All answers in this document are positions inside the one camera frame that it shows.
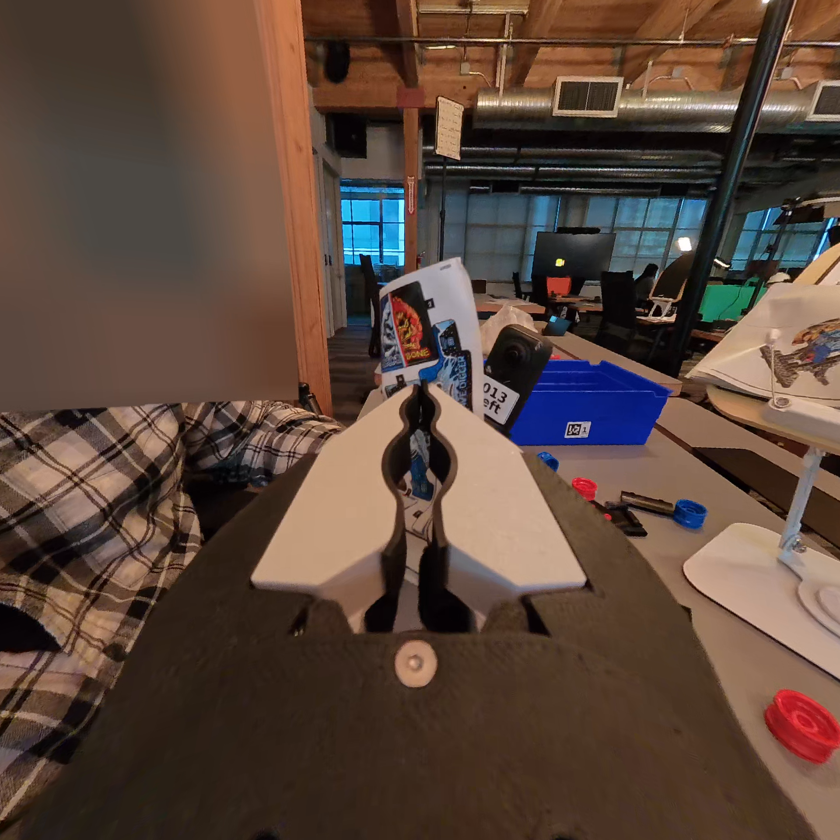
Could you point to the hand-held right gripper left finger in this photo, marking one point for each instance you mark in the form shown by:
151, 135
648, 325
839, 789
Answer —
315, 525

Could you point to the white air vent grille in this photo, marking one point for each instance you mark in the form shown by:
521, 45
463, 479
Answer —
823, 100
587, 96

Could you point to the orange office chair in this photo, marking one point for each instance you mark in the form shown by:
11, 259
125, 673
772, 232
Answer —
559, 287

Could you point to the white book stand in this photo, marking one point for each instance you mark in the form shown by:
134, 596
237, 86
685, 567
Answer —
741, 571

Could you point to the red toy wheel hub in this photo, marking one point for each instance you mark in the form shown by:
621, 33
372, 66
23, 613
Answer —
804, 725
585, 489

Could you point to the red wall sign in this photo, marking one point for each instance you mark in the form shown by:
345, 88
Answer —
410, 197

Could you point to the green screen cloth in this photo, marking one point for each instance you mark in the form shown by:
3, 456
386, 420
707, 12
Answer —
732, 303

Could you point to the open instruction booklet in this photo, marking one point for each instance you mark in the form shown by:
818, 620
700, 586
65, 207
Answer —
754, 354

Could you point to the white sticker sheet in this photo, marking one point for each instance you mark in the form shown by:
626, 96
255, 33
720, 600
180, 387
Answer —
426, 315

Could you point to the person's plaid shirt torso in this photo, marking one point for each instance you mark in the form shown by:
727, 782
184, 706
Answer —
79, 525

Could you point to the black round speaker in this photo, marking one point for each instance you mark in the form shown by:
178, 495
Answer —
338, 62

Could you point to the black office chair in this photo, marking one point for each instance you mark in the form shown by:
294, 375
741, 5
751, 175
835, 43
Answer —
620, 302

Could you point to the open laptop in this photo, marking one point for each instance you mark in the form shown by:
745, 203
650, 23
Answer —
559, 326

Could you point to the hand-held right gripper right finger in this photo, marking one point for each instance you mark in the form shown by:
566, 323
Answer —
512, 525

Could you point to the white sign board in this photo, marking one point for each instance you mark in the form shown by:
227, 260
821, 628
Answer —
450, 128

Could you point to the blue storage bin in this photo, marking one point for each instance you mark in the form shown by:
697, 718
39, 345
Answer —
590, 407

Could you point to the blue toy wheel hub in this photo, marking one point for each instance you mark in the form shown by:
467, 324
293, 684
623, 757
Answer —
690, 513
548, 462

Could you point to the large black monitor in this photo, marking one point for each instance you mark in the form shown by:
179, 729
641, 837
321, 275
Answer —
574, 253

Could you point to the wooden support post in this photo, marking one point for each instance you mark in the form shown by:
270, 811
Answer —
289, 197

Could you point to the black toy beam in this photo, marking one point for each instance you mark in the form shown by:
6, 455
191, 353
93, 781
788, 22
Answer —
646, 503

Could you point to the black wall box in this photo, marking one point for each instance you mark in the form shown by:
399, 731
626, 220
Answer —
346, 134

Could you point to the silver air duct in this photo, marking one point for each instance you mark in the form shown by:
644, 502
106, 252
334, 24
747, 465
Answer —
656, 105

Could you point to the black support pole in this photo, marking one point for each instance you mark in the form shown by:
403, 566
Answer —
735, 177

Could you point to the clear plastic bag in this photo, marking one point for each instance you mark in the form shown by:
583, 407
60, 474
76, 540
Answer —
508, 321

